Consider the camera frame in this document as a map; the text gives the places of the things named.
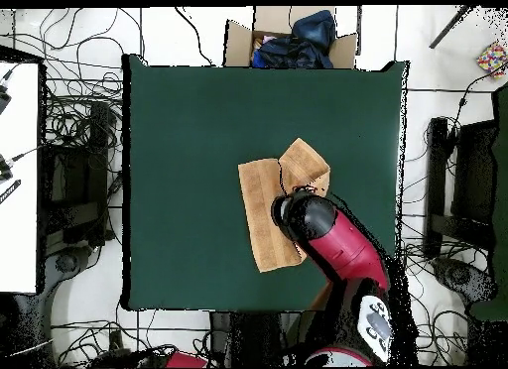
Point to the brown cardboard box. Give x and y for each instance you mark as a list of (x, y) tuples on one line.
[(238, 43)]

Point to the multicoloured patterned bundle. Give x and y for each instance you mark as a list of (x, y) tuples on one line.
[(493, 59)]

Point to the white desk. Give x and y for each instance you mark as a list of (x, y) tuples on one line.
[(18, 226)]

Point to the orange terry towel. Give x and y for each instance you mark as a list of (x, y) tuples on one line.
[(266, 226)]

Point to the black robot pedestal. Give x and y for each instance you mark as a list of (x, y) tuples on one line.
[(254, 337)]

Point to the dark blue clothing pile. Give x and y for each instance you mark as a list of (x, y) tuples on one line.
[(301, 43)]

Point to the black equipment stand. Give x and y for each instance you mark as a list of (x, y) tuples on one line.
[(472, 166), (75, 186)]

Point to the dark metal bar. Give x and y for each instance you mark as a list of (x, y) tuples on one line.
[(450, 27)]

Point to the green covered side table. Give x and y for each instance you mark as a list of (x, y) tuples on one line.
[(501, 226)]

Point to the dark green table cloth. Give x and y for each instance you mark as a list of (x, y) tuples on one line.
[(178, 147)]

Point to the black power strip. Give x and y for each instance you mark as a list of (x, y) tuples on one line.
[(116, 339)]

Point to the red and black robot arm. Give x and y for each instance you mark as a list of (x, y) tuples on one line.
[(341, 246)]

